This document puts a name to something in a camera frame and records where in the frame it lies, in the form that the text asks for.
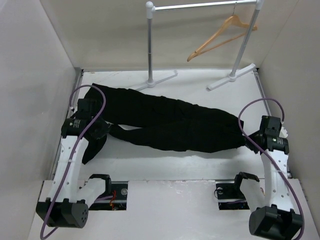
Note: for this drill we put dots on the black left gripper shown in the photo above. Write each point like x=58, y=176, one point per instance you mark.
x=103, y=131

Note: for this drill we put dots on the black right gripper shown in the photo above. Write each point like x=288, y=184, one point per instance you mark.
x=259, y=132

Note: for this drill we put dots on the black trousers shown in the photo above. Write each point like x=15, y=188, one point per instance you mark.
x=167, y=124

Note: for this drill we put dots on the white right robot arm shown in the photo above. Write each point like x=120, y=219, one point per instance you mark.
x=272, y=212

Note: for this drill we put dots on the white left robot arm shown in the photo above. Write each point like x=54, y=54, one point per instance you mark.
x=83, y=136

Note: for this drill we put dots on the wooden clothes hanger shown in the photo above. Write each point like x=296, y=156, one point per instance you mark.
x=232, y=23

